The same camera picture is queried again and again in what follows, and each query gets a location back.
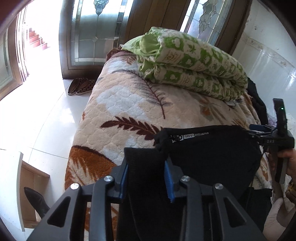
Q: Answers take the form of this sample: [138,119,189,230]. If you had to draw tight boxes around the black pants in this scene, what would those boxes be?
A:
[116,126,271,240]

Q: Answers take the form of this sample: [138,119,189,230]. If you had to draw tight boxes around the right hand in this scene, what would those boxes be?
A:
[268,149,296,182]

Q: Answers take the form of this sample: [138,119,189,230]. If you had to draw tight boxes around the black clothes pile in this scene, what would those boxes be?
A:
[247,78,268,125]

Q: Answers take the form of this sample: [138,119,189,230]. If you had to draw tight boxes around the black shoe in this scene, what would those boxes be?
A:
[23,187,50,218]

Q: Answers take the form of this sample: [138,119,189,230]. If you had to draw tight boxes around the white wooden cabinet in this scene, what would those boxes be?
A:
[16,152,50,232]

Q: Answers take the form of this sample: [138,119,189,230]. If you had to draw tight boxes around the leaf pattern bed blanket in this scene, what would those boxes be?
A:
[65,51,271,191]

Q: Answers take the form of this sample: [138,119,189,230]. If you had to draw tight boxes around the green white folded quilt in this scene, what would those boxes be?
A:
[122,27,248,101]

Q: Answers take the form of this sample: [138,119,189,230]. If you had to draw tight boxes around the brown patterned slipper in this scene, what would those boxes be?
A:
[68,78,96,95]

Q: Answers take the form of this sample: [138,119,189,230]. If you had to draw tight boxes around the stained glass wooden door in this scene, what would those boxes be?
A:
[59,1,251,79]

